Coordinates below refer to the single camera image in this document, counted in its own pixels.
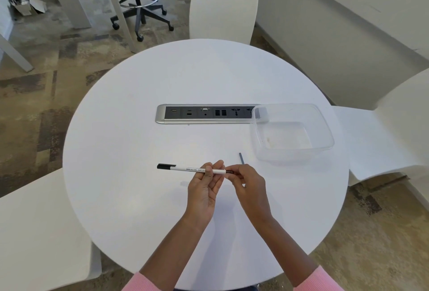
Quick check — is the person's right hand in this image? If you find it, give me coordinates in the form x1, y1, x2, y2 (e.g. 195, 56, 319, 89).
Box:
226, 164, 273, 223

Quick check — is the person's left hand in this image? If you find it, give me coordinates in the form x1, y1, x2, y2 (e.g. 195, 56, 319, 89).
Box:
187, 160, 226, 224

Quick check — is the white marker with black cap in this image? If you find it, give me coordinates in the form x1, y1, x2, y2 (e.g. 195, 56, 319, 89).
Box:
156, 163, 235, 175

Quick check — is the person's left forearm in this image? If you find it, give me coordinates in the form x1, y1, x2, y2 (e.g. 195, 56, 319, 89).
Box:
121, 217, 215, 291

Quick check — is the person's right forearm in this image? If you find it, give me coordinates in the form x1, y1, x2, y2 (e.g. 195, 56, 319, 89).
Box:
258, 215, 346, 291

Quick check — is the clear plastic container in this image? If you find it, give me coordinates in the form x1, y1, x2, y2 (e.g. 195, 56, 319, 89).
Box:
251, 103, 336, 163

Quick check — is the silver table socket panel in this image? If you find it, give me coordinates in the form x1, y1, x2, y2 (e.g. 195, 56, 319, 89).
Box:
155, 104, 264, 125

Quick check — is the white chair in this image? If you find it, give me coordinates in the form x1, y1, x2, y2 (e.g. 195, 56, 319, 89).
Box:
0, 166, 103, 291
332, 67, 429, 187
189, 0, 260, 46

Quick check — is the thin white desk leg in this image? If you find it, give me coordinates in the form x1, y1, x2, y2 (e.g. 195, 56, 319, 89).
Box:
97, 0, 139, 54

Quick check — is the grey desk leg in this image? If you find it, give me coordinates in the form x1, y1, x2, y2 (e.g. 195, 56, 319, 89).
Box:
0, 32, 35, 73

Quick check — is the cardboard box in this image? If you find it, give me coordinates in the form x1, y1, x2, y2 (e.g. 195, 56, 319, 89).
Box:
10, 0, 47, 17

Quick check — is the black stool with chrome ring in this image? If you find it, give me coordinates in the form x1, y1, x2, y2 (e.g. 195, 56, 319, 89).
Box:
105, 0, 175, 42

